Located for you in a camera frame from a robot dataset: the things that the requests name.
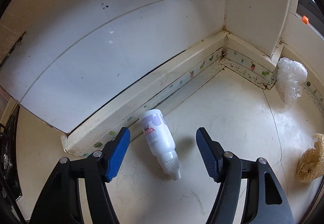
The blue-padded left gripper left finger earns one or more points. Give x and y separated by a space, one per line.
59 200

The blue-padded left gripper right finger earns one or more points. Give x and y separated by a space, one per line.
265 200

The loofah sponge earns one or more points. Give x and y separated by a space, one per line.
310 165

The small white bottle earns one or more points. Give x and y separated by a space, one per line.
161 142

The clear plastic wrap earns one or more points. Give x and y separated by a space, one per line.
290 77

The black gas stove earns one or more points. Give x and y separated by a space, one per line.
9 168

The orange small object on sill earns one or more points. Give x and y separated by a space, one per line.
305 19

